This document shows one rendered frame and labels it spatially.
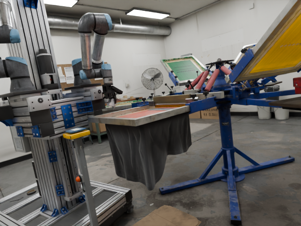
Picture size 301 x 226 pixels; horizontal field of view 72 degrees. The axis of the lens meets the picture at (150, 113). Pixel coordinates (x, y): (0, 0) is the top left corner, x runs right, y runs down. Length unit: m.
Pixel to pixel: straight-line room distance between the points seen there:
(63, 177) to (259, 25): 5.18
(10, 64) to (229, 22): 5.33
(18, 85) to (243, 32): 5.22
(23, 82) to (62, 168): 0.73
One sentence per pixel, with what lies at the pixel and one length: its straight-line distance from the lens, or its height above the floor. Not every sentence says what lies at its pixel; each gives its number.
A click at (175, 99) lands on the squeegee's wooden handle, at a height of 1.03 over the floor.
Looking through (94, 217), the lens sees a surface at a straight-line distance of 1.61.
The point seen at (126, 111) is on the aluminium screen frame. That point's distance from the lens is 1.77.
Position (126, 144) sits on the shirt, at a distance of 1.46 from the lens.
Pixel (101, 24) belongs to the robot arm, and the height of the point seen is 1.66.
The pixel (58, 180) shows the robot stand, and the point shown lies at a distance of 1.98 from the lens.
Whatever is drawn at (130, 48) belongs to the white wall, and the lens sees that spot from 6.45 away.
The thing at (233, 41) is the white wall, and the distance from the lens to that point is 6.04.
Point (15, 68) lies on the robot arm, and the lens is 1.63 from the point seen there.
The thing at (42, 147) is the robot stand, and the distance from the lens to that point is 1.92.
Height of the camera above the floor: 1.19
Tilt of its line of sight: 8 degrees down
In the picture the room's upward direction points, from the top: 8 degrees counter-clockwise
